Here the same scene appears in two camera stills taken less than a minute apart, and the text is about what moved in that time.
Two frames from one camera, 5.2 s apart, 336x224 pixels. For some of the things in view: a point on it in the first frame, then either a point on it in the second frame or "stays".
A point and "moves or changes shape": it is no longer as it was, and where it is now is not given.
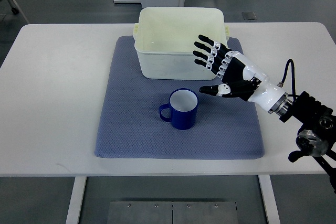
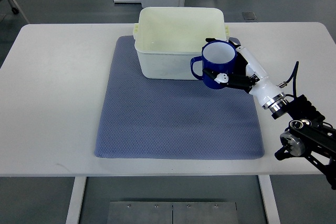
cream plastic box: [177, 42] stays
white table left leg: [72, 216] stays
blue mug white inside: [181, 110] moves or changes shape
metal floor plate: [173, 212] stays
